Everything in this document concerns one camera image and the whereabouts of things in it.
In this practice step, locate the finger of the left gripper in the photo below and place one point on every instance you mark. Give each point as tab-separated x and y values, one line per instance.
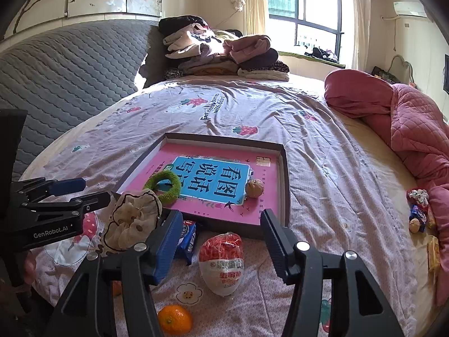
78	206
41	186

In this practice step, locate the yellow snack packet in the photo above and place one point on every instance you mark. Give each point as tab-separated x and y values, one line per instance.
433	253

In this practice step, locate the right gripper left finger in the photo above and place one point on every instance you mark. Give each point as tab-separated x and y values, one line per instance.
86	306

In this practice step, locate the white red toy egg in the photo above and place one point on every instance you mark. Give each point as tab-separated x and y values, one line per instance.
221	260

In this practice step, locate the pile of folded clothes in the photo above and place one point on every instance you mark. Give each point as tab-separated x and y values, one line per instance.
193	48

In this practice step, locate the pink quilted blanket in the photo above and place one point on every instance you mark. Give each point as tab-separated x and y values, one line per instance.
412	125

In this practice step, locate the heart shaped chair back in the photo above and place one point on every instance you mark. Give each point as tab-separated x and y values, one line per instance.
401	70

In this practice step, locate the window with dark frame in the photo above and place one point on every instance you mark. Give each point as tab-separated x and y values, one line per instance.
299	26

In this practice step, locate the grey quilted headboard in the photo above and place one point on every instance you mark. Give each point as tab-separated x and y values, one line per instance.
67	75

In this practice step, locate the blue cookie packet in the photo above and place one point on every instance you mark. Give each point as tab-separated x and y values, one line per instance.
186	242

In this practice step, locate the dark shallow cardboard box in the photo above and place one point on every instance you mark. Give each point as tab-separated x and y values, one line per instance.
224	182

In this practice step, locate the strawberry print bed cover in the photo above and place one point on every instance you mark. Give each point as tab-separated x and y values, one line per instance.
338	202

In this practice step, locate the brown walnut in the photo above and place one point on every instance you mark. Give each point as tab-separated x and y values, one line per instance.
254	188

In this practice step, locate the cream fabric scrunchie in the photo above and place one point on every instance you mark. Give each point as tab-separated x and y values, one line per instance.
134	216

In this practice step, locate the white air conditioner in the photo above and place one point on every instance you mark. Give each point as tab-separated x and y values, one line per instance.
412	9

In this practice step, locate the black flat television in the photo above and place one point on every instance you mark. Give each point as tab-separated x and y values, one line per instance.
446	75

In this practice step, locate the orange mandarin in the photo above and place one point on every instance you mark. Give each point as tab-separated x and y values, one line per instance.
117	288
175	320

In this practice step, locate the small colourful toy figure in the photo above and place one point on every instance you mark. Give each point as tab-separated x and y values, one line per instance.
421	214

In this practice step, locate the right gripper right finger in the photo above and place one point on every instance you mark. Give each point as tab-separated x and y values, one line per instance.
358	305

